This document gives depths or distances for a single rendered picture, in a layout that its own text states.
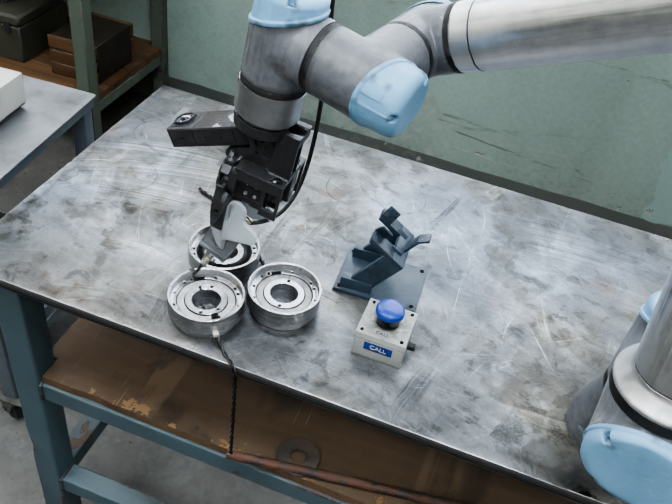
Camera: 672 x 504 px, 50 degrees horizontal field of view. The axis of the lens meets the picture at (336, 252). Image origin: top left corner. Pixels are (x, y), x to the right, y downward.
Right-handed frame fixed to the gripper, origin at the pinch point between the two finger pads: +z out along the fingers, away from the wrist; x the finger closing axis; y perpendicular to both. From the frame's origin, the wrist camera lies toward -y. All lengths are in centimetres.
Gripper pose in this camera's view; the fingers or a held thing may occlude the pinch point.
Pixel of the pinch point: (223, 230)
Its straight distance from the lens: 96.1
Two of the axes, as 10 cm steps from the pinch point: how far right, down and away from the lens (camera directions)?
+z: -2.5, 6.9, 6.8
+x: 3.5, -5.9, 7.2
